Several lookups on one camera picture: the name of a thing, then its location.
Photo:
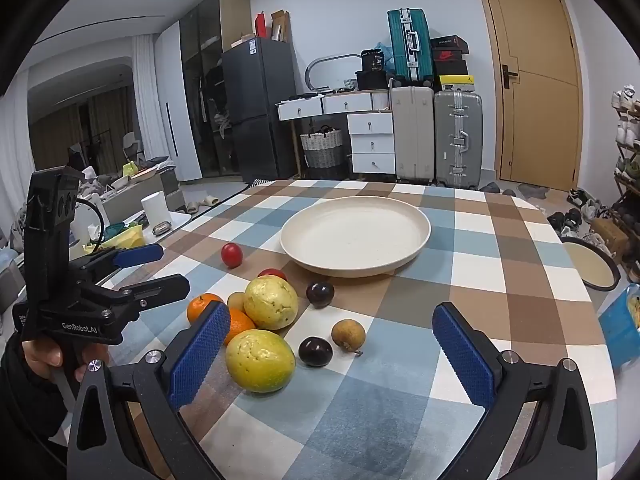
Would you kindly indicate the arched vanity mirror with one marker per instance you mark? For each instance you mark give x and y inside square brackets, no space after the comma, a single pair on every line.
[310,72]

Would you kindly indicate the orange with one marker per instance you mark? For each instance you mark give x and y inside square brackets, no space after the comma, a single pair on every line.
[241,327]
[197,307]

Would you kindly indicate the red tomato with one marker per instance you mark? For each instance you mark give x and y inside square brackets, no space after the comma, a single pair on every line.
[231,255]
[272,274]

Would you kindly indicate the cluttered low table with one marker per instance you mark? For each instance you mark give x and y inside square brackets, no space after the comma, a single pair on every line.
[135,195]

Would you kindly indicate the cardboard box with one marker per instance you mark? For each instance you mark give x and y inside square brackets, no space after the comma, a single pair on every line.
[281,27]

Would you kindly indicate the dark grey refrigerator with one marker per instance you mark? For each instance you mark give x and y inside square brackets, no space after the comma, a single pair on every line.
[255,110]

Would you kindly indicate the cream round plate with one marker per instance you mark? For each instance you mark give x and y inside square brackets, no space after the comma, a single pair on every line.
[355,235]

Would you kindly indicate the teal suitcase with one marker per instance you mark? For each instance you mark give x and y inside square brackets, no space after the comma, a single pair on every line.
[407,45]

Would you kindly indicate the black red shoebox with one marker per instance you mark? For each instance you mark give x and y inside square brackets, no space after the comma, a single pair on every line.
[450,65]

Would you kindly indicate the person's left hand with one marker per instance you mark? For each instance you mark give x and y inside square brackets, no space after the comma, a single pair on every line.
[42,352]

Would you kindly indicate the brown longan with stem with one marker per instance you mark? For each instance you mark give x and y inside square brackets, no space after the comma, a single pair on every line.
[347,333]

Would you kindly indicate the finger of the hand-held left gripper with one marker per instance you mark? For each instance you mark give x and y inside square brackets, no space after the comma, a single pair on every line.
[160,290]
[137,255]

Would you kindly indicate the silver suitcase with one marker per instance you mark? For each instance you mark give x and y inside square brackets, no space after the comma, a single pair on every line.
[457,140]

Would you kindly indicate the brown longan without stem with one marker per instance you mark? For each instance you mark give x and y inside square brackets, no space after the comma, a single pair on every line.
[236,301]

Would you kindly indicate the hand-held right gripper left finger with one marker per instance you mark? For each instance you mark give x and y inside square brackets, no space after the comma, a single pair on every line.
[200,355]

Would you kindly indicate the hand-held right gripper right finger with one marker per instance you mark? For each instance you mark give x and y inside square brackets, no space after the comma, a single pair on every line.
[465,360]

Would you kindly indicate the yellow apple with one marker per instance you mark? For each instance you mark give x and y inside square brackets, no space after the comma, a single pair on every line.
[270,302]

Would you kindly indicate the person's left forearm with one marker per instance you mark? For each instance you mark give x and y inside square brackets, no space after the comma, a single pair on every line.
[25,400]

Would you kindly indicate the beige slipper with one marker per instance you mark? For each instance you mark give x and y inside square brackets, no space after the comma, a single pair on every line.
[194,207]
[210,200]

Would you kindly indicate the wooden door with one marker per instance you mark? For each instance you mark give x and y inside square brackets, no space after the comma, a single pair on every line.
[530,85]

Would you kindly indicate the dark plum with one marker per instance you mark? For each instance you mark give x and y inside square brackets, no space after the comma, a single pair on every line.
[320,294]
[315,351]

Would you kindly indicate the white wardrobe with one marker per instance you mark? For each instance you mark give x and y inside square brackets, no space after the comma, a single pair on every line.
[172,110]

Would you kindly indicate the black yellow box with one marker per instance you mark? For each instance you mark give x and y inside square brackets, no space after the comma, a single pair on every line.
[457,83]

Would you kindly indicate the white curtain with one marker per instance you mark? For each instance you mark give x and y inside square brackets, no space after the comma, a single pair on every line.
[147,100]

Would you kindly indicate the white cylindrical appliance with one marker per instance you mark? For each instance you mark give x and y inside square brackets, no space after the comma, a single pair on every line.
[156,207]

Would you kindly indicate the round black rimmed tray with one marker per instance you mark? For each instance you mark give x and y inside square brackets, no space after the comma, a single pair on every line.
[590,265]

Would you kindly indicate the striped cloth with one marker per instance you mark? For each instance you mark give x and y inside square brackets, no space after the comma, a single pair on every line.
[257,183]

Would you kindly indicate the yellow guava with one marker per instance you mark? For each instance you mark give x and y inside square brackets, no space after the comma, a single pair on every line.
[260,360]

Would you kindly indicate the pile of floor shoes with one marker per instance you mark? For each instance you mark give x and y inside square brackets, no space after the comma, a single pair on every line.
[580,210]

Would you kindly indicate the beige suitcase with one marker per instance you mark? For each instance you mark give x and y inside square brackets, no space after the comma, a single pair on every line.
[412,135]

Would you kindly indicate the black storage box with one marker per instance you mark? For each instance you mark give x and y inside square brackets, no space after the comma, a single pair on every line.
[372,80]

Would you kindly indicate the wooden shoe rack with shoes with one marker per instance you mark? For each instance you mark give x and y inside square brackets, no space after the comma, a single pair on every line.
[627,200]

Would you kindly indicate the blue plastic bag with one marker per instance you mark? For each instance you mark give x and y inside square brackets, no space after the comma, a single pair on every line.
[620,320]

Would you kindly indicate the yellow green cloth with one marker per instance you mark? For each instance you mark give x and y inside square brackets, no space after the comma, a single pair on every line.
[125,235]

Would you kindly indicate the red box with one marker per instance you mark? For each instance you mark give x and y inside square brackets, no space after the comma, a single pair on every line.
[261,25]

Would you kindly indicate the wicker basket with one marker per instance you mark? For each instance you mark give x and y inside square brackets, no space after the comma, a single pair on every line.
[322,152]

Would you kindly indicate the glass door cabinet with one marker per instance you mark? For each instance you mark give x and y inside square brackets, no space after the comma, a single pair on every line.
[210,85]

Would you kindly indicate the white dresser with drawers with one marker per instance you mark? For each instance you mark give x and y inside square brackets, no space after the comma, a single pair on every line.
[370,145]

